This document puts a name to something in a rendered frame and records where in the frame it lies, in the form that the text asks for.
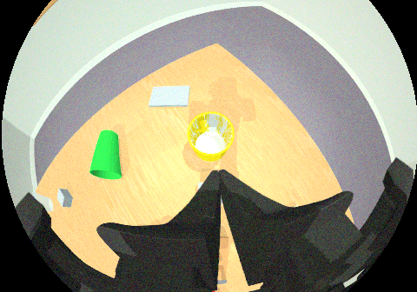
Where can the green tapered cup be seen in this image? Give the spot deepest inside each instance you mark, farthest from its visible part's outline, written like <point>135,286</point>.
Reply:
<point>106,163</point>

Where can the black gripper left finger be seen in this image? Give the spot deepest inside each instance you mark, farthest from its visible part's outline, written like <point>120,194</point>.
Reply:
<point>190,239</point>

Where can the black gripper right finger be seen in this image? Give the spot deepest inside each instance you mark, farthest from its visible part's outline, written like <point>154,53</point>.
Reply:
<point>261,227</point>

